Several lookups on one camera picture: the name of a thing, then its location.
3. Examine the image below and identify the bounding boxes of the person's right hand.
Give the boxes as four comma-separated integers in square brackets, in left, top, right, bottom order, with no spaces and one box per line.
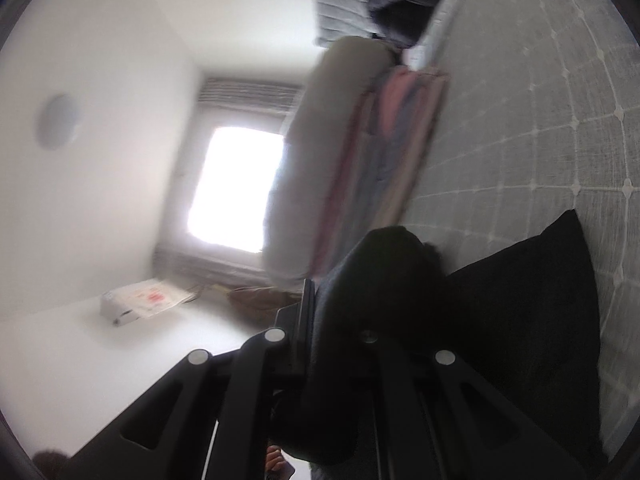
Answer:
[265,444,297,476]

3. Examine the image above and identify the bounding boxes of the blue-grey folded quilt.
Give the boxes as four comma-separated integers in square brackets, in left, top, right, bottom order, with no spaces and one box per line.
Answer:
[350,74,427,232]

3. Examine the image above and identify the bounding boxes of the grey padded headboard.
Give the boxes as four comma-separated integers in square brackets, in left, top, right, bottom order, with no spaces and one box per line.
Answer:
[314,0,387,49]

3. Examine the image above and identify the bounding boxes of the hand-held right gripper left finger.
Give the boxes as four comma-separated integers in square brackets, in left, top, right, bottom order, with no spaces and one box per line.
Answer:
[65,278,317,480]

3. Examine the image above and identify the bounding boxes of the large black coat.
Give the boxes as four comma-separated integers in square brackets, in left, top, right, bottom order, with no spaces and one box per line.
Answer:
[270,209,608,480]

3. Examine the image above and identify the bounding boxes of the round white ceiling lamp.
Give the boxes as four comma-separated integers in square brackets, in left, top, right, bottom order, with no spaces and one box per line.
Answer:
[34,92,84,151]

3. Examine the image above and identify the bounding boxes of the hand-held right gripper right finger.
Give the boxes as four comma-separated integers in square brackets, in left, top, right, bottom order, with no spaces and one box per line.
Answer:
[359,331,592,480]

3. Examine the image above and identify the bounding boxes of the brown hanging coat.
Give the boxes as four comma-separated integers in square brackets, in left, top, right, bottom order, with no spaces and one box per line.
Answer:
[227,285,304,327]

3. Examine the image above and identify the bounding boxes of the bed with grey checked sheet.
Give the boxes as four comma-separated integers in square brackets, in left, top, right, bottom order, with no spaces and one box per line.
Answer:
[400,0,640,461]

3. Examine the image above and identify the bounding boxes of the bright window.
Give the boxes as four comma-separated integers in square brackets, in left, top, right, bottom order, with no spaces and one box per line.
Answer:
[186,126,287,254]

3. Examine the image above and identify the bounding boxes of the black puffer jacket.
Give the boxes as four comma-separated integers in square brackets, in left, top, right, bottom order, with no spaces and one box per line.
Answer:
[367,0,449,52]

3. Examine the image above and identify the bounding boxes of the pink folded quilt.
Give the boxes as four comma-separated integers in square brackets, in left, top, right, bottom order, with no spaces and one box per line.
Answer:
[310,66,417,277]

